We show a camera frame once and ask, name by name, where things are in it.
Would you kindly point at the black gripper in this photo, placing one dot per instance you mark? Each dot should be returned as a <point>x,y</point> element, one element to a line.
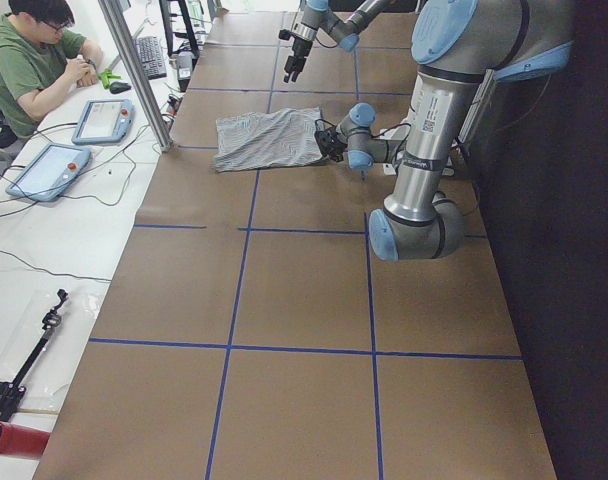
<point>299,49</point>
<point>332,141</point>

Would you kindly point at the navy white striped polo shirt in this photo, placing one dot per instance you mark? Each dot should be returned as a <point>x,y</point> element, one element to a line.
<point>285,138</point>

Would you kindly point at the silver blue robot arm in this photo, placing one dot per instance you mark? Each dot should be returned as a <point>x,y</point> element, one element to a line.
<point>454,44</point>
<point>317,15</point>

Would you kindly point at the black keyboard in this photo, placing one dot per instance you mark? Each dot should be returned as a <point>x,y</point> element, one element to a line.
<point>151,57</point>

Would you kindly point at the black computer mouse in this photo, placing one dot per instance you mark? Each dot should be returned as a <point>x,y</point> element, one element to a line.
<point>119,87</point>

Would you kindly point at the green plastic object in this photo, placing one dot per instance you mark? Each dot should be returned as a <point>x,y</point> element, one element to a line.
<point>106,77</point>

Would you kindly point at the far blue teach pendant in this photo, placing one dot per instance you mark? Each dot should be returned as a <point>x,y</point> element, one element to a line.
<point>103,122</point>

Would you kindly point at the blue teach pendant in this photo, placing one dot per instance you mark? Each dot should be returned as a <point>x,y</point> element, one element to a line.
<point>50,173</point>
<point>103,122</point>

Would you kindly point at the near blue teach pendant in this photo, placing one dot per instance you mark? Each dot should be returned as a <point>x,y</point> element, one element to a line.
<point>50,173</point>

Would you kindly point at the person in green shirt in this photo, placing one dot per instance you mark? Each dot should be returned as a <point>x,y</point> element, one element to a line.
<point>41,60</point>

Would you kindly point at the red cylinder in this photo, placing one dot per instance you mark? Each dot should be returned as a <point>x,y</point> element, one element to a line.
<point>21,441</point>

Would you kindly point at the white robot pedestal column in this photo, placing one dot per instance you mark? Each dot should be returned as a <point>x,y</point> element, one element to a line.
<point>437,111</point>

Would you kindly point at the aluminium frame post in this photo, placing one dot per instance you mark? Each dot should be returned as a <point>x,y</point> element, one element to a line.
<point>125,45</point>

